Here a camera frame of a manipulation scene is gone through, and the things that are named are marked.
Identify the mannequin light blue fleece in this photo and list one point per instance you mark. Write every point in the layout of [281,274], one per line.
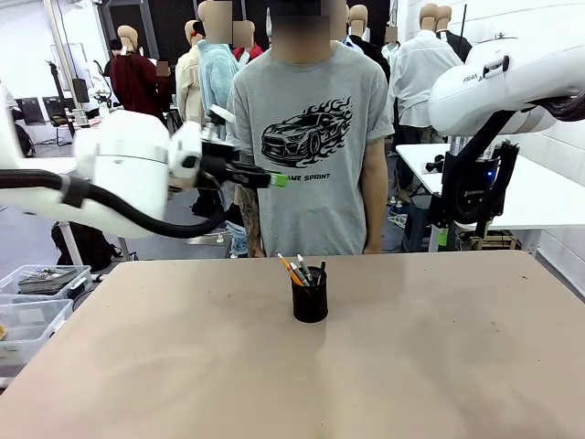
[217,78]

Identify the wooden pallet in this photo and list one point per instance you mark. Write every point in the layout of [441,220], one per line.
[493,241]

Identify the mannequin black suit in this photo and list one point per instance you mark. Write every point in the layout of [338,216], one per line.
[454,39]

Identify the mannequin maroon garment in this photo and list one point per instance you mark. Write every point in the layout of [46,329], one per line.
[137,82]

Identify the mannequin black coat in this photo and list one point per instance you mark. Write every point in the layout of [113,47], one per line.
[368,46]

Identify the black tripod stand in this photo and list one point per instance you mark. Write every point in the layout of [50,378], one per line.
[57,91]

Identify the person's right hand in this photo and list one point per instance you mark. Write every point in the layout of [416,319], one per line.
[257,249]

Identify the white table with black clamp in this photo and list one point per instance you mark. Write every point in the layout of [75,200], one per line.
[539,192]

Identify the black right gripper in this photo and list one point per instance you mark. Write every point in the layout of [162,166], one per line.
[475,192]

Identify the person in grey t-shirt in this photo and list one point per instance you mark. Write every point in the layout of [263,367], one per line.
[315,114]

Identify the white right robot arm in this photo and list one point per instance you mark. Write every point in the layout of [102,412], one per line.
[525,78]

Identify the person's left forearm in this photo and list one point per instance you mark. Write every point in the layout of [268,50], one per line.
[375,192]

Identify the clear plastic bin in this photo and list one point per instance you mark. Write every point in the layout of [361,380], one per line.
[32,324]

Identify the black clamp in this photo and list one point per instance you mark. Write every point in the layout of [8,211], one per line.
[435,164]

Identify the black backpack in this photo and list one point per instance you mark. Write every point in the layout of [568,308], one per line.
[87,247]

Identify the mannequin cream shirt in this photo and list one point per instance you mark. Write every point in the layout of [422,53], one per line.
[187,82]

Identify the grey pen white tip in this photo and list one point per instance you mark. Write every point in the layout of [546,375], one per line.
[305,269]
[299,273]

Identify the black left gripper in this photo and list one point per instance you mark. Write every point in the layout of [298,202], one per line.
[217,164]

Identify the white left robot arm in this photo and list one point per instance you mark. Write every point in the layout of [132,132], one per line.
[128,155]

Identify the clear bin dark contents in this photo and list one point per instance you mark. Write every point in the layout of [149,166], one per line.
[50,279]

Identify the mannequin white shirt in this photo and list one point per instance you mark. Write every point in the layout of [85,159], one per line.
[420,78]

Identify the mannequin red garment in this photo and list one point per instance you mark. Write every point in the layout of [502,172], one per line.
[249,48]

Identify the black mesh pen holder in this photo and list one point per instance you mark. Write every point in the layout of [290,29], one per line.
[310,302]

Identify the person's left hand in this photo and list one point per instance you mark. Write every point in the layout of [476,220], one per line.
[372,248]

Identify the person's right forearm tattooed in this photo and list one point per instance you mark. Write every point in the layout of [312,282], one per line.
[249,215]

